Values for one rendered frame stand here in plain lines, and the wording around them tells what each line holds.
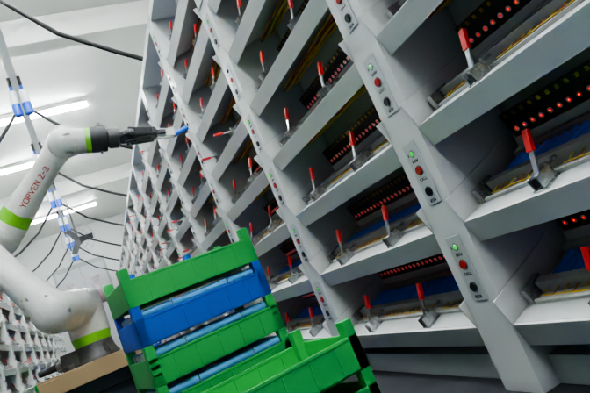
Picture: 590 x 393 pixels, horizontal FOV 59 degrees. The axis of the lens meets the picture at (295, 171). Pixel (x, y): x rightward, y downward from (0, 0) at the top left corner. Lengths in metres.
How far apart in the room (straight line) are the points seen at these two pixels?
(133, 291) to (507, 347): 0.71
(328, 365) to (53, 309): 1.12
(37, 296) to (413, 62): 1.33
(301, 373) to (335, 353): 0.07
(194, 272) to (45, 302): 0.76
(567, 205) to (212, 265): 0.71
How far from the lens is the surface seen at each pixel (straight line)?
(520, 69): 0.81
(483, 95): 0.86
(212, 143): 2.35
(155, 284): 1.13
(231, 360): 1.17
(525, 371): 1.03
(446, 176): 0.98
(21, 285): 1.88
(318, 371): 0.85
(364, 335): 1.48
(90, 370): 1.80
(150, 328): 1.12
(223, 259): 1.18
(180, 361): 1.13
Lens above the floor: 0.34
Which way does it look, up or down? 10 degrees up
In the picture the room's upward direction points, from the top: 23 degrees counter-clockwise
